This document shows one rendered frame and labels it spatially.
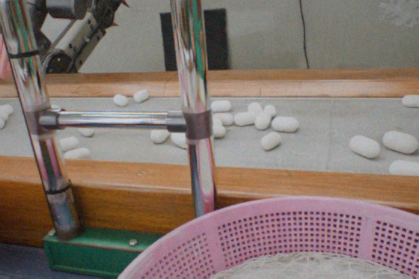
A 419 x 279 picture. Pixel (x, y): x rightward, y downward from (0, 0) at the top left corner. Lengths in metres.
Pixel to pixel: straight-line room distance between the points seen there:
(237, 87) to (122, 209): 0.37
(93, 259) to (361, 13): 2.36
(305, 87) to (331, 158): 0.24
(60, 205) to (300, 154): 0.27
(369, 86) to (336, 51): 1.93
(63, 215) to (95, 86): 0.44
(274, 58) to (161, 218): 2.28
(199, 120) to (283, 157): 0.19
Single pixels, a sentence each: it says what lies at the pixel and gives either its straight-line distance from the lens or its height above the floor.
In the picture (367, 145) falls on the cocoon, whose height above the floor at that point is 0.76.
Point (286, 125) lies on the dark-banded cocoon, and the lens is 0.52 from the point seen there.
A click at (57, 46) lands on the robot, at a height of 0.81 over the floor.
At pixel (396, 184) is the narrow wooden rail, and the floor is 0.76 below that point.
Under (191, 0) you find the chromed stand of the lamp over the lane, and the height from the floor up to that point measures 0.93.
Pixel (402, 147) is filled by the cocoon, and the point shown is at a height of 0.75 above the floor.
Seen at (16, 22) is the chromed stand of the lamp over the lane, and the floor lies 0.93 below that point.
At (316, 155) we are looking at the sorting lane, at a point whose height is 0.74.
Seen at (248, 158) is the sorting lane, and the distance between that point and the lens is 0.47.
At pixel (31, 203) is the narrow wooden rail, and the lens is 0.46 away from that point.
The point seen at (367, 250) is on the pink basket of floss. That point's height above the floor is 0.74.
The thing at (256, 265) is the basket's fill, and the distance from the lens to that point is 0.33.
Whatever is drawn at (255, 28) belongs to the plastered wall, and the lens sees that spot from 2.58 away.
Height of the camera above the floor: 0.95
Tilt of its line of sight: 21 degrees down
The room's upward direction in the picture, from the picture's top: 5 degrees counter-clockwise
